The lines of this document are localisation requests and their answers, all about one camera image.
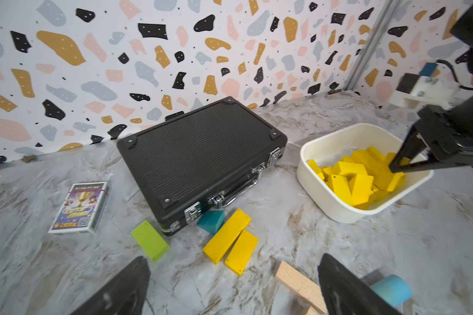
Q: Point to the large yellow block top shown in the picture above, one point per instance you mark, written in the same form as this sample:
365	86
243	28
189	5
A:
227	235

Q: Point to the teal block near case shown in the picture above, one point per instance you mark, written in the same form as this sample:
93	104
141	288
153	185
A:
212	221

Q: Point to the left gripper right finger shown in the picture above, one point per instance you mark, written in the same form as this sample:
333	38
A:
344	293

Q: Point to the small card box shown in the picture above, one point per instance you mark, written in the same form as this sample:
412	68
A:
81	210

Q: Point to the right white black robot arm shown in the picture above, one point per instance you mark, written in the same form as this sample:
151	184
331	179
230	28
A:
442	137

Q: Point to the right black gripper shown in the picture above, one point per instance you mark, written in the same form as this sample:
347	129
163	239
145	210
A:
442	137

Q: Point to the light blue cylinder block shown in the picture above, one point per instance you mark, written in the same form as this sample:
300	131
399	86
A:
393	289

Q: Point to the white plastic bin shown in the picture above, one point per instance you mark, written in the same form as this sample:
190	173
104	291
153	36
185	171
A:
326	149

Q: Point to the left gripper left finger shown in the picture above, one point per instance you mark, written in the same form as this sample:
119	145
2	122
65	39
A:
124	294

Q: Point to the natural wood block slanted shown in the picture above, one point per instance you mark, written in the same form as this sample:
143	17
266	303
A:
301	286

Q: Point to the green block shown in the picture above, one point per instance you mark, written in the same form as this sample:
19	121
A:
151	242

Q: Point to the black briefcase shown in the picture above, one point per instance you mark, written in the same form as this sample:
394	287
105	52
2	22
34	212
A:
200	160

